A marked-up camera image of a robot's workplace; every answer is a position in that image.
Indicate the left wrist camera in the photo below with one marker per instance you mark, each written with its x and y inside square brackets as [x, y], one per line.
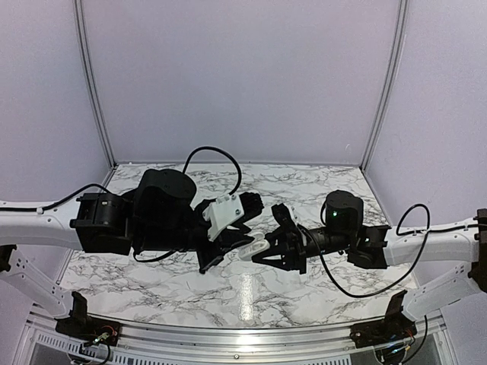
[231, 210]

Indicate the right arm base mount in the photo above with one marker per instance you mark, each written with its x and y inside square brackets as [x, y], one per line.
[394, 326]

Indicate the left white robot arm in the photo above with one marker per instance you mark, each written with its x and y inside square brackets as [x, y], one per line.
[47, 225]

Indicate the aluminium corner post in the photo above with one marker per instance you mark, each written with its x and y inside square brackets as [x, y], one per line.
[89, 76]
[387, 89]

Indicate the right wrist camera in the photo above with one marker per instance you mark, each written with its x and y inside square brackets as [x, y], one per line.
[284, 216]

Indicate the white earbud charging case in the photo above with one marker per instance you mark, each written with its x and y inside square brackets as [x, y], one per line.
[256, 246]

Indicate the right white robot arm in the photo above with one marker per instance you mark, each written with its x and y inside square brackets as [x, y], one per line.
[464, 242]

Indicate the right aluminium corner post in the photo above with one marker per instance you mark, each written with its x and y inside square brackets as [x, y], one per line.
[387, 89]

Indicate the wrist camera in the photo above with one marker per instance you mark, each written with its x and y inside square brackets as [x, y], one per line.
[231, 210]
[284, 216]

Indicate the aluminium front rail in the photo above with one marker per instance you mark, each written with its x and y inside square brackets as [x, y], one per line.
[144, 343]

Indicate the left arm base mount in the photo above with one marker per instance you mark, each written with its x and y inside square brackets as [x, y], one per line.
[79, 324]

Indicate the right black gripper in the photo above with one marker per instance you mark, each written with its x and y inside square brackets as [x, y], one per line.
[293, 251]

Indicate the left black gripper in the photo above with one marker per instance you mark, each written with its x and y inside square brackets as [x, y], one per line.
[207, 260]

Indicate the left aluminium corner post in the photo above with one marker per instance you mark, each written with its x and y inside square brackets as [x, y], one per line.
[89, 76]

